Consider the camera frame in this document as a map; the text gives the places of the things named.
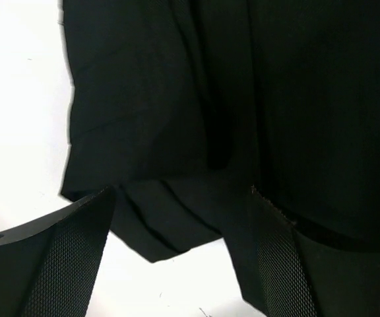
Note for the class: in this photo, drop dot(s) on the black pleated skirt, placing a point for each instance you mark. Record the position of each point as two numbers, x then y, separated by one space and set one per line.
183 106

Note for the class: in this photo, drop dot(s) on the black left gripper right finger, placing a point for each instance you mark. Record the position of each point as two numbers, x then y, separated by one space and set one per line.
286 284

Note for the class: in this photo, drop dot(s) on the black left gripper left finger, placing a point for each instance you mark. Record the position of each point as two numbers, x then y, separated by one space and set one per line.
48 266

